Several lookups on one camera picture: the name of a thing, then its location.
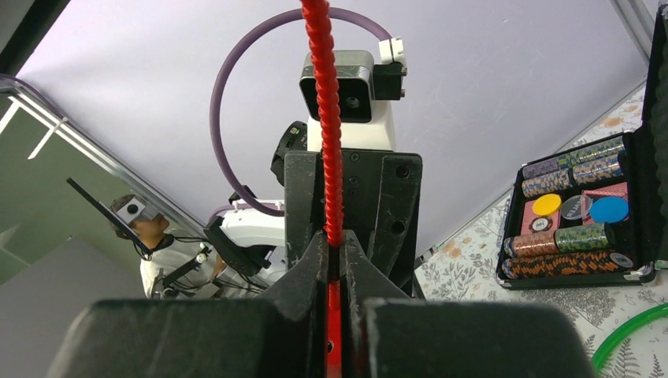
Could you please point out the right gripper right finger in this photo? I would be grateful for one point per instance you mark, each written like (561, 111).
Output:
(388, 334)

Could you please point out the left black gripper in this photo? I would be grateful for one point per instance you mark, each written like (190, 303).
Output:
(381, 200)

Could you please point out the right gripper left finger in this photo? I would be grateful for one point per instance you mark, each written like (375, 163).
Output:
(280, 333)

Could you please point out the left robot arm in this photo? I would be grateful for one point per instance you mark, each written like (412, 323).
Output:
(242, 235)

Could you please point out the person with headset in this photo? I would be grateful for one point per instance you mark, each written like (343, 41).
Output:
(171, 266)

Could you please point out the yellow round chip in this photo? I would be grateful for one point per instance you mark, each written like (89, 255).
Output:
(546, 205)

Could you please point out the black poker chip case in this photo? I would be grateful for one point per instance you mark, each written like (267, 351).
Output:
(568, 248)

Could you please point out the blue round chip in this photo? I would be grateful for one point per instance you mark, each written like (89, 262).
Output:
(609, 209)

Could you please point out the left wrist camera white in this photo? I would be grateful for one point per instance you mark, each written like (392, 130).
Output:
(366, 91)

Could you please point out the green cable lock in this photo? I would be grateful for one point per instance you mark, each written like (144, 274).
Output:
(623, 332)

